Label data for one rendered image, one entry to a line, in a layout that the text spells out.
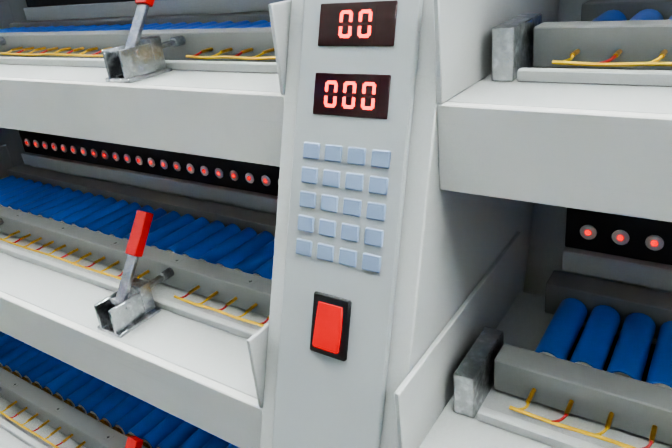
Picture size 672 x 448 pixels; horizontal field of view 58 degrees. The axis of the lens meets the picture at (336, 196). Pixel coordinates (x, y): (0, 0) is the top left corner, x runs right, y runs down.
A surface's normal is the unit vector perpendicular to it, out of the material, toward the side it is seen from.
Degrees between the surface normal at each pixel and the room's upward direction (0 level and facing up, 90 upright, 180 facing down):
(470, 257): 90
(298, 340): 90
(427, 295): 90
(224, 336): 19
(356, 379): 90
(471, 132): 109
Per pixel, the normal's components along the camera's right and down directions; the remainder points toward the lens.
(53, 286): -0.10, -0.92
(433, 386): 0.83, 0.14
